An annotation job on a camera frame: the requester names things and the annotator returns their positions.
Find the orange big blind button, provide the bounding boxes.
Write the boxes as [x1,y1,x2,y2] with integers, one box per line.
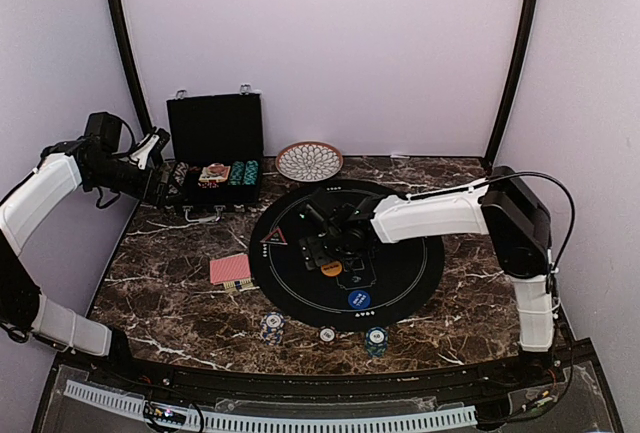
[321,261,343,277]

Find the blue small blind button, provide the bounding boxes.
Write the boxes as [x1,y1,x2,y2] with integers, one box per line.
[348,290,371,310]

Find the brown white chip stack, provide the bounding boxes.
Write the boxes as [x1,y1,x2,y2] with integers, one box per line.
[319,327,336,344]

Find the blue green chip stack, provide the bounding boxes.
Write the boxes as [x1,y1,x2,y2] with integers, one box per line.
[364,327,388,357]

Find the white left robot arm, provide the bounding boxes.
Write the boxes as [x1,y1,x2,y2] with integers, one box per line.
[1,129,171,389]

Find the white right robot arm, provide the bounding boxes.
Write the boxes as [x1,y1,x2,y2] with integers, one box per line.
[298,167,556,387]

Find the blue tan chip row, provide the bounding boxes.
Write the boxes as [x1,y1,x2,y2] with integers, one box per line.
[168,162,189,199]

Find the red dice row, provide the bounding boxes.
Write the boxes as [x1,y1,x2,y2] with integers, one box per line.
[198,181,219,189]

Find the round black poker mat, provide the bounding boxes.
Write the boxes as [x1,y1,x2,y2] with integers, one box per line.
[249,180,445,331]

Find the cards in case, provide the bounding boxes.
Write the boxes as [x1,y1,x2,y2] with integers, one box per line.
[198,163,231,183]

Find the black poker chip case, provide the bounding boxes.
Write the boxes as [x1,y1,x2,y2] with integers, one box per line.
[166,93,264,211]

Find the triangular all in button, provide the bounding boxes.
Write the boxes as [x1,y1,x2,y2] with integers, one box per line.
[261,228,287,246]

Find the green chip row left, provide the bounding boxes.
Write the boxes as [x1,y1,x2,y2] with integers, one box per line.
[228,161,245,186]

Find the green chip row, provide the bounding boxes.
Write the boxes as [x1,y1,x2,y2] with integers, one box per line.
[242,160,260,186]
[228,161,245,186]

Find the patterned ceramic plate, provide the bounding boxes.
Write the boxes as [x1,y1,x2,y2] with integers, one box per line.
[275,141,344,183]

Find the green chip row right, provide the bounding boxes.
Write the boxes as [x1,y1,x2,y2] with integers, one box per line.
[242,160,260,186]

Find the red playing card deck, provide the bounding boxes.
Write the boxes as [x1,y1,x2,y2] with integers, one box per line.
[209,254,251,285]

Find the blue tan chip stack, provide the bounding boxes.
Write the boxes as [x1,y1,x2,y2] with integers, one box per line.
[260,312,285,346]

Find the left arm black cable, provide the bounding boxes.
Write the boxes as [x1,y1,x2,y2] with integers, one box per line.
[92,117,139,210]

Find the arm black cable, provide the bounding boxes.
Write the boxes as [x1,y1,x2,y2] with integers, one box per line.
[92,117,139,210]
[469,172,577,274]

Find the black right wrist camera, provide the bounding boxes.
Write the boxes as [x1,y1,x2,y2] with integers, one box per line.
[298,200,333,229]

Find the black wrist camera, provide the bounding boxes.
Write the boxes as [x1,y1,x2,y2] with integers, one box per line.
[84,112,122,153]
[298,200,333,229]

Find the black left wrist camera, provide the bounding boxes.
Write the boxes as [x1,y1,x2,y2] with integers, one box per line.
[84,112,122,153]

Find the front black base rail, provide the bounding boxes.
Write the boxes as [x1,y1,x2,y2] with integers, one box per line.
[89,340,600,406]

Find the black corner frame post left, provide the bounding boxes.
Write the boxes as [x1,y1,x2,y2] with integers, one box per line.
[107,0,152,134]

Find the black corner frame post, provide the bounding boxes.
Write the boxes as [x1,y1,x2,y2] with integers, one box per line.
[481,0,537,172]
[107,0,152,134]

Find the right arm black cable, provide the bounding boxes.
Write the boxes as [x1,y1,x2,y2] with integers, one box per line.
[469,172,577,274]

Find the white cable tray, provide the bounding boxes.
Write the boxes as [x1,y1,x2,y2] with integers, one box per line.
[63,380,477,432]

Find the black corner frame post right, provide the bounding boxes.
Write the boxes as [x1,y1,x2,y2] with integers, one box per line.
[481,0,537,172]

